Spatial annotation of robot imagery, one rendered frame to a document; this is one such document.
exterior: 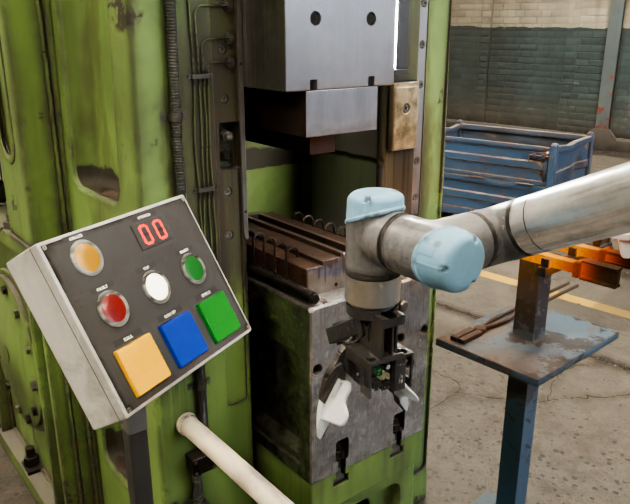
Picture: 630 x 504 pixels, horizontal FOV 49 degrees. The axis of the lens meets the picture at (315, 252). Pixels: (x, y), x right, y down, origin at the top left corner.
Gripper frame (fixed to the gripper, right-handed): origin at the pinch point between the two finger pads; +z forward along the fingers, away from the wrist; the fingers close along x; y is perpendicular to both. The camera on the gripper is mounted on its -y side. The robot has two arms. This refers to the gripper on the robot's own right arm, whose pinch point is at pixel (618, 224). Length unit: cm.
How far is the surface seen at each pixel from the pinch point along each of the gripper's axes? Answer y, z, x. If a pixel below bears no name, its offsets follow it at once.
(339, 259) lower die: 8, 41, -48
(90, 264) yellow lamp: -9, 29, -112
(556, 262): 7.5, 6.8, -13.9
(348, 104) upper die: -27, 41, -46
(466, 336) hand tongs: 32.7, 28.1, -15.3
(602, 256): 7.5, 1.7, -2.3
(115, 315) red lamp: -2, 25, -111
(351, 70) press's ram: -34, 41, -45
